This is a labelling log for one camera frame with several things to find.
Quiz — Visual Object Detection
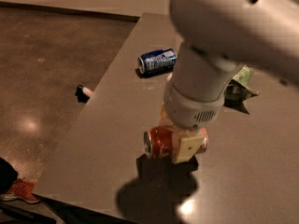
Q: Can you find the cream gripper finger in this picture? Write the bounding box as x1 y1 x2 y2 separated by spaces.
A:
171 131 207 164
159 105 175 126

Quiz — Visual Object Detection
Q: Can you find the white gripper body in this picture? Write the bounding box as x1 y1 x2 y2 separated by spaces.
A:
164 78 224 128

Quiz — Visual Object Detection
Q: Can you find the orange soda can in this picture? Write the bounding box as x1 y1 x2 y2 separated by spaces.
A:
144 126 206 160

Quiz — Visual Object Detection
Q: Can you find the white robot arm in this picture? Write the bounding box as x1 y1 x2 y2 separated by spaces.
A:
164 0 299 163

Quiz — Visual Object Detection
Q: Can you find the blue soda can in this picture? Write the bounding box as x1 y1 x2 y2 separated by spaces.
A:
138 49 177 75

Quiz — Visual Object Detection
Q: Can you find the green chip bag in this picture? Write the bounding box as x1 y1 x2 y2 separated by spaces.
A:
225 65 260 101

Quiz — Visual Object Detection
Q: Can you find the white marker with black cap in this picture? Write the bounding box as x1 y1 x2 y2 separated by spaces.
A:
77 85 93 97

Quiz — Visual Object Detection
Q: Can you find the orange sneaker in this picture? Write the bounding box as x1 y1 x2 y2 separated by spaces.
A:
0 178 39 204

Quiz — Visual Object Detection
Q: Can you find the black trouser leg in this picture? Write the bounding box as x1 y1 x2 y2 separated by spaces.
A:
0 158 18 193

